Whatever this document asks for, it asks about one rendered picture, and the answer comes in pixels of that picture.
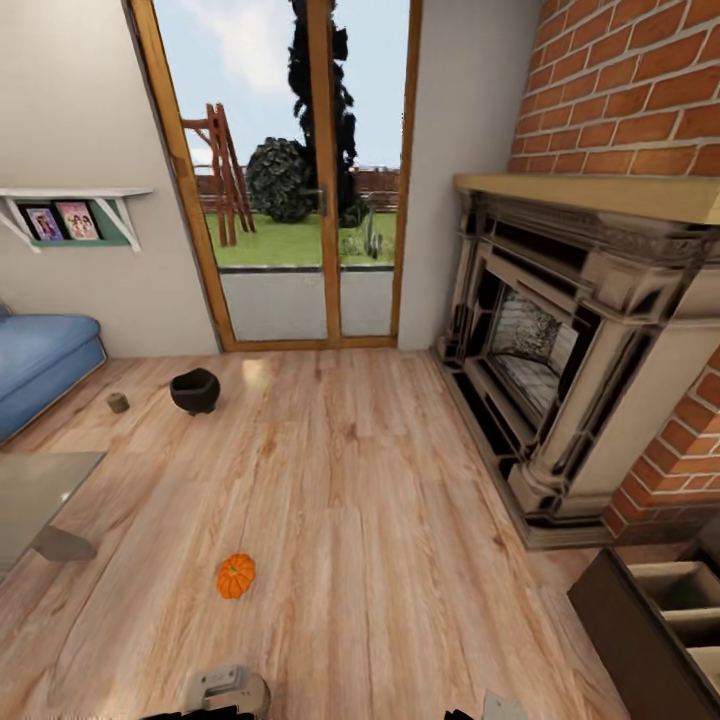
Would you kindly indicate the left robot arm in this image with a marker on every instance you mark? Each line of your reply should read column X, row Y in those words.
column 209, row 684

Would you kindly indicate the cauldron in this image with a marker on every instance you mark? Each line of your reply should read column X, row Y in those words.
column 195, row 391

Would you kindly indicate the pillar candle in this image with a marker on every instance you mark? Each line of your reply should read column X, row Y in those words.
column 255, row 698
column 118, row 402

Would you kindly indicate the shelf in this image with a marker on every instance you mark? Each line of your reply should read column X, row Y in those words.
column 107, row 205

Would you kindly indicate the pumpkin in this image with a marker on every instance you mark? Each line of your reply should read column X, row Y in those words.
column 236, row 576

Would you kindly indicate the cabinet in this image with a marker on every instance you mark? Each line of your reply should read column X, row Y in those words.
column 656, row 628

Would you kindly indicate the wood fireplace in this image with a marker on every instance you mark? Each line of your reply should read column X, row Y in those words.
column 574, row 332

